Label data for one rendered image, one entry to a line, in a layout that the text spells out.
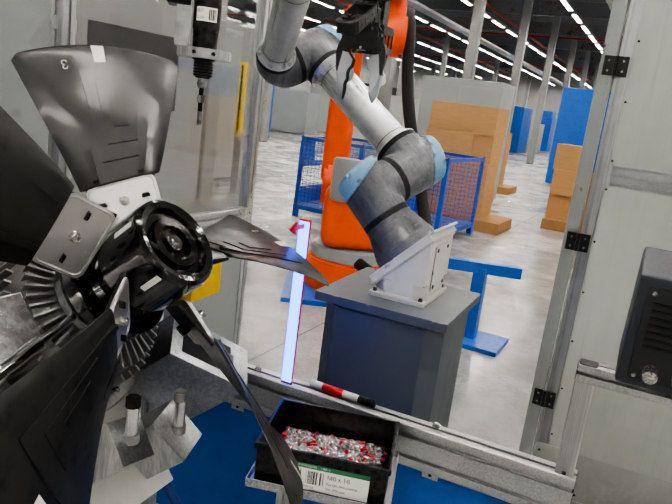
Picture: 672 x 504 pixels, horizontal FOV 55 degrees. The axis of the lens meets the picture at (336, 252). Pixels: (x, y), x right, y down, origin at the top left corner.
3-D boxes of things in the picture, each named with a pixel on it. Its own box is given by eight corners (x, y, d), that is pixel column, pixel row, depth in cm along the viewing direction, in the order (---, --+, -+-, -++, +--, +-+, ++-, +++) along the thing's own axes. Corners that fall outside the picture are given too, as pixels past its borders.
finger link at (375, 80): (393, 102, 132) (389, 55, 131) (383, 100, 127) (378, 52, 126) (379, 104, 133) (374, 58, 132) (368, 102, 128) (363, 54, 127)
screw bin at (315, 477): (249, 482, 103) (253, 442, 101) (277, 432, 119) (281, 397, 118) (385, 512, 100) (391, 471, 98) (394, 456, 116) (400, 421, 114)
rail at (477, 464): (142, 372, 143) (144, 338, 141) (154, 366, 147) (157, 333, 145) (566, 523, 108) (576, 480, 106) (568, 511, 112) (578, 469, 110)
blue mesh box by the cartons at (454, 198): (366, 231, 752) (377, 146, 730) (409, 221, 860) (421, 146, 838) (435, 247, 711) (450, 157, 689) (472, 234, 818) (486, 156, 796)
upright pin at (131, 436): (118, 442, 83) (121, 396, 81) (130, 435, 85) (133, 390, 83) (131, 447, 82) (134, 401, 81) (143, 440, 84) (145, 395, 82)
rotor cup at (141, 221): (37, 268, 76) (105, 214, 71) (106, 222, 89) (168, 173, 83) (118, 360, 79) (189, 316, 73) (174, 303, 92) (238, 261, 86)
